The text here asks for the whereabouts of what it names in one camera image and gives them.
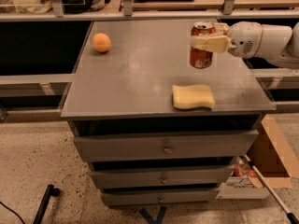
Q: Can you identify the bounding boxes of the orange fruit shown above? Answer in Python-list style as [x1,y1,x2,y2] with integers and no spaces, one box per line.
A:
[93,33,112,52]

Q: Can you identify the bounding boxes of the snack bag in box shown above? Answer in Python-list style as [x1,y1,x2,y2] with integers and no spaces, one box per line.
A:
[234,157,257,177]

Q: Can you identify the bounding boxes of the red coke can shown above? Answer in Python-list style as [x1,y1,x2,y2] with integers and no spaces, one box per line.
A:
[190,21,216,69]

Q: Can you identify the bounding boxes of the grey drawer cabinet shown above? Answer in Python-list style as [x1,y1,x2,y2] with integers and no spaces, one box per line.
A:
[62,21,273,194]

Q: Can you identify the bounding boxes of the top grey drawer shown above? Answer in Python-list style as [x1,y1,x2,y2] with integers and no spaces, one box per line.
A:
[74,130,258,162]

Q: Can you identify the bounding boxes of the cardboard box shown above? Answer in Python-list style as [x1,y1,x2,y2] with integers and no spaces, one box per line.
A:
[217,115,299,199]

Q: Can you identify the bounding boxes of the white stick black handle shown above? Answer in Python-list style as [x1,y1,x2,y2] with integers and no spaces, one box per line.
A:
[244,155,299,224]

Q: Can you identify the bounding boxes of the yellow sponge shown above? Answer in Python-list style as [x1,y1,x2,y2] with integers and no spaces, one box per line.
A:
[172,85,215,110]

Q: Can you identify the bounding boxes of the middle grey drawer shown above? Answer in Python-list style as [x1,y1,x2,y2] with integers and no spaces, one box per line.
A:
[91,165,233,189]

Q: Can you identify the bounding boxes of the black cable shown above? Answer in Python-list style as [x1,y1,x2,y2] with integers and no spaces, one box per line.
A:
[0,200,26,224]

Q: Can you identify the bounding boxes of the black bar on floor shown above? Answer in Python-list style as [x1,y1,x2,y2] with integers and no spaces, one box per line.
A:
[33,185,60,224]

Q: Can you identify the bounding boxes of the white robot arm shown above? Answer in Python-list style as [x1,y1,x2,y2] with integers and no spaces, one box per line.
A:
[191,21,299,69]

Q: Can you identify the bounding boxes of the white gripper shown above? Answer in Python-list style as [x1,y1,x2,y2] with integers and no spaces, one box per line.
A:
[191,21,263,58]

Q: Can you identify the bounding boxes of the grey drawer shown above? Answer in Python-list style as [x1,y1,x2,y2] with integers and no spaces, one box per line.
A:
[101,189,219,206]
[74,130,258,162]
[91,165,233,189]

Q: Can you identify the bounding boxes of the bottom grey drawer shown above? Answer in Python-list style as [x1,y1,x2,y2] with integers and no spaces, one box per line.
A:
[101,189,219,206]

